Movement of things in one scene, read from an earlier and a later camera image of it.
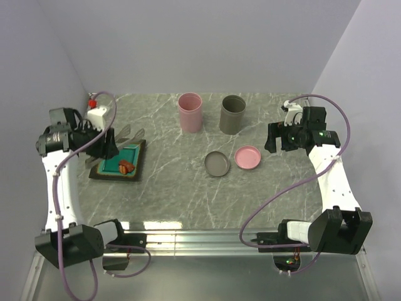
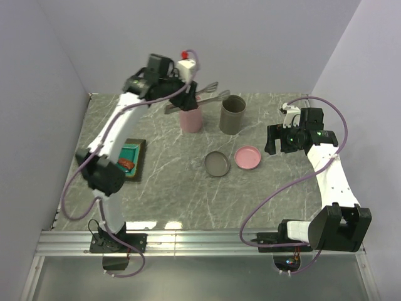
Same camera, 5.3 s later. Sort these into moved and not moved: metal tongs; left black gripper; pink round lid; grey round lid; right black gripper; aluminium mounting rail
Moved: left black gripper; metal tongs
Not moved: grey round lid; aluminium mounting rail; right black gripper; pink round lid
